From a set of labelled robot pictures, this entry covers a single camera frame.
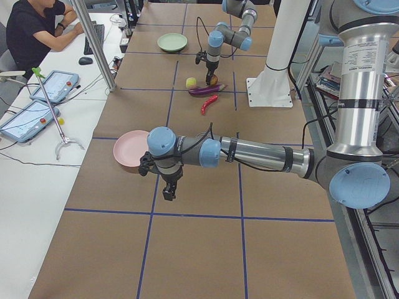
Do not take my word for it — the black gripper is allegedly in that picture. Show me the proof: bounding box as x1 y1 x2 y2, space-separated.
158 164 183 201
206 60 219 85

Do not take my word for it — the yellow pink peach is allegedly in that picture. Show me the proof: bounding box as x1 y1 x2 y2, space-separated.
186 77 198 90

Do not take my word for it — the red chili pepper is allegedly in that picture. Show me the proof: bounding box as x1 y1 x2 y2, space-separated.
201 95 218 115

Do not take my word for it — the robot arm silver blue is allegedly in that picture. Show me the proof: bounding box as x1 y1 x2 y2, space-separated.
138 1 398 209
204 0 257 85

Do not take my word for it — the purple eggplant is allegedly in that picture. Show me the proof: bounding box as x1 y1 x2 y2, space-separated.
188 84 226 97

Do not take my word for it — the green plate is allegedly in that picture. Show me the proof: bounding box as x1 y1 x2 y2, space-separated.
157 33 188 52

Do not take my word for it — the pink plate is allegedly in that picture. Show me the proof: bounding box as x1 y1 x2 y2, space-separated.
113 130 149 167

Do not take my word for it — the stack of magazines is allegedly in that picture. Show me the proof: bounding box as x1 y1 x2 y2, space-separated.
315 62 342 100

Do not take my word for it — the black keyboard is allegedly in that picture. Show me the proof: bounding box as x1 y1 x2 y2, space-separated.
83 24 105 55

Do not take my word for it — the black computer mouse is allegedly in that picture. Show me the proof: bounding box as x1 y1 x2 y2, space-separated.
78 57 93 65

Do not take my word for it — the far teach pendant tablet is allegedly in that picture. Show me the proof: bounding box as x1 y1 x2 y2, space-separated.
37 70 80 104

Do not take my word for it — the teach pendant tablet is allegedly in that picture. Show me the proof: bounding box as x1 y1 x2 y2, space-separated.
1 100 54 143
37 70 80 104

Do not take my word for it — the near teach pendant tablet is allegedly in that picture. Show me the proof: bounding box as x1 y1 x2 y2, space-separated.
1 100 54 143

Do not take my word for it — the grabber reacher stick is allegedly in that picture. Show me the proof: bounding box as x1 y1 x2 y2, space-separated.
32 67 85 160

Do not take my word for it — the person in black shirt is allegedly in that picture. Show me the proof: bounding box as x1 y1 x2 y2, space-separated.
6 1 83 69

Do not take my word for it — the grey office chair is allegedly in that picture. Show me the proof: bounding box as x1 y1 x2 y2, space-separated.
0 23 27 91

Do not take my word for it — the wrist black camera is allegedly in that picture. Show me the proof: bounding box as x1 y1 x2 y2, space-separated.
195 51 207 65
138 151 159 176

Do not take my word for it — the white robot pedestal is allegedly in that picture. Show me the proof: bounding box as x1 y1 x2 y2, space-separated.
246 0 312 108

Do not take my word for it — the aluminium frame post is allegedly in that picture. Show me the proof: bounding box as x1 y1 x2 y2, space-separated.
71 0 116 92

